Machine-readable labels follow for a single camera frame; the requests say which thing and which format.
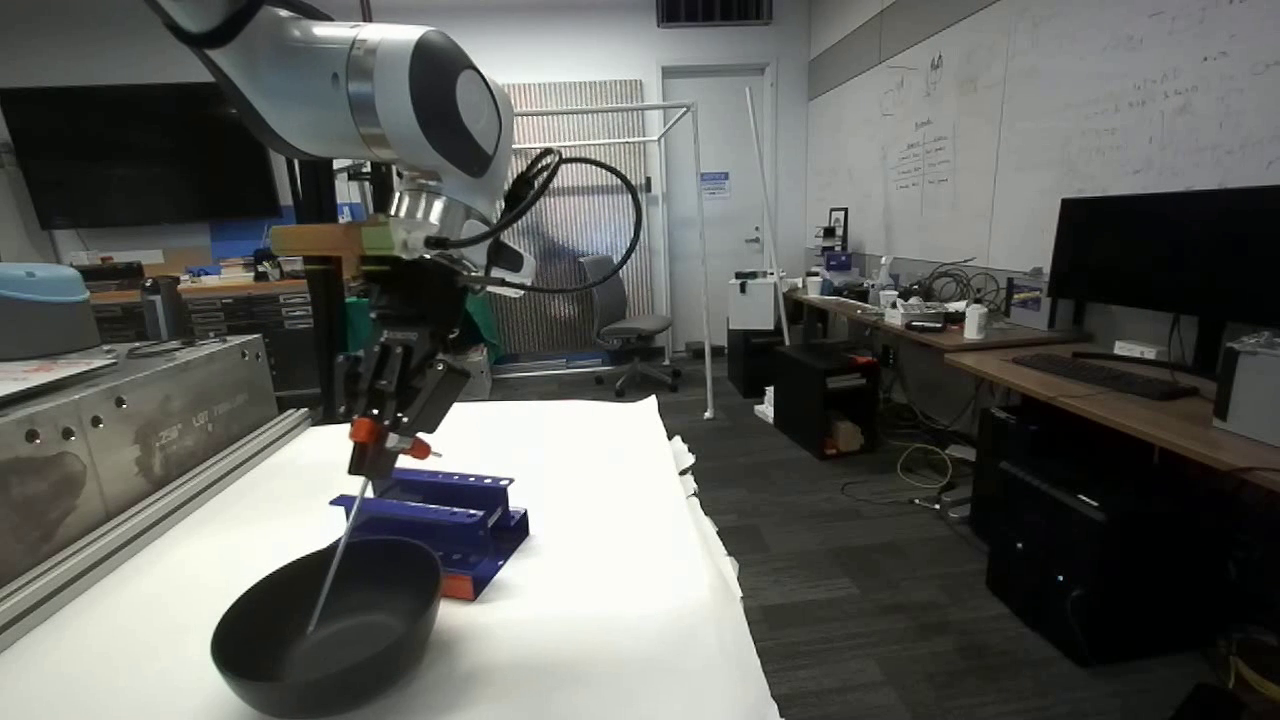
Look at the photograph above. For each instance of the blue and orange tool rack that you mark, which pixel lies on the blue and orange tool rack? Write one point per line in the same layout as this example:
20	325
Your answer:
462	523

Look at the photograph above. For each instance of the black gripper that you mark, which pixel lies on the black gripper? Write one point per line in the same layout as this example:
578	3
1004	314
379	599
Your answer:
421	314

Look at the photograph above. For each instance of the teal and grey device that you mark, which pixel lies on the teal and grey device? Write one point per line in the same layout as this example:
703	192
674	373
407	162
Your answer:
40	307

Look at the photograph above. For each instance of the small black cabinet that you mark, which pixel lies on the small black cabinet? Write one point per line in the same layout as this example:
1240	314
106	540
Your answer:
823	401

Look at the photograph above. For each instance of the white table surface board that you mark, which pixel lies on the white table surface board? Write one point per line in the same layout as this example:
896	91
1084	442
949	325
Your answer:
586	561

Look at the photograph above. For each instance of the white box device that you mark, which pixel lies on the white box device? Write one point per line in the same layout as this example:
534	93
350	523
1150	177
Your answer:
1254	386

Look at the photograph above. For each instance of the grey office chair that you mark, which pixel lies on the grey office chair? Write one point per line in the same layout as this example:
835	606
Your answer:
638	341

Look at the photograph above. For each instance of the grey metal machine rail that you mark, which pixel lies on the grey metal machine rail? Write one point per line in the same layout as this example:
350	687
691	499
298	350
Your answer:
120	426

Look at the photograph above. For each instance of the black computer monitor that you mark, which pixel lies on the black computer monitor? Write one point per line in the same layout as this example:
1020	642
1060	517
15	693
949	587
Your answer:
1160	255

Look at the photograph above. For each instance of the white pipe frame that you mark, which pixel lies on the white pipe frame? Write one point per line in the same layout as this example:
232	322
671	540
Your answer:
696	243

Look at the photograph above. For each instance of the black bowl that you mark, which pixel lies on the black bowl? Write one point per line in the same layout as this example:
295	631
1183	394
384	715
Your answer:
332	642

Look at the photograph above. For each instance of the black keyboard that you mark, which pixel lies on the black keyboard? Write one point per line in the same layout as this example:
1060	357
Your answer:
1104	373

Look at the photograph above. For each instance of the large black wall screen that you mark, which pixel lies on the large black wall screen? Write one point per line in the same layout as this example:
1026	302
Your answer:
120	152

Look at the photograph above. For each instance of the ceiling air vent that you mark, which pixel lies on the ceiling air vent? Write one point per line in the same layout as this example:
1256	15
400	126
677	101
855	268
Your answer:
713	10

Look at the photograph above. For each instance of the white cup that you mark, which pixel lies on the white cup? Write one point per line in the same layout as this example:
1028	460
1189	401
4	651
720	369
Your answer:
975	322

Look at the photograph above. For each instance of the wooden desk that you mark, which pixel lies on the wooden desk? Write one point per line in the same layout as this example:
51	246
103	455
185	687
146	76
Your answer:
1146	412

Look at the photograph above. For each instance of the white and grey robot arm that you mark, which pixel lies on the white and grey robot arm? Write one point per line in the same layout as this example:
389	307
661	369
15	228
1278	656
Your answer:
361	93

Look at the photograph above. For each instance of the white door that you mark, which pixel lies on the white door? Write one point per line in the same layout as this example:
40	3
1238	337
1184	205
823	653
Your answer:
720	203

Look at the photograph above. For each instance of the cluttered wooden bench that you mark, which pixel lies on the cluttered wooden bench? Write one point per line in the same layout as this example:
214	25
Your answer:
921	325

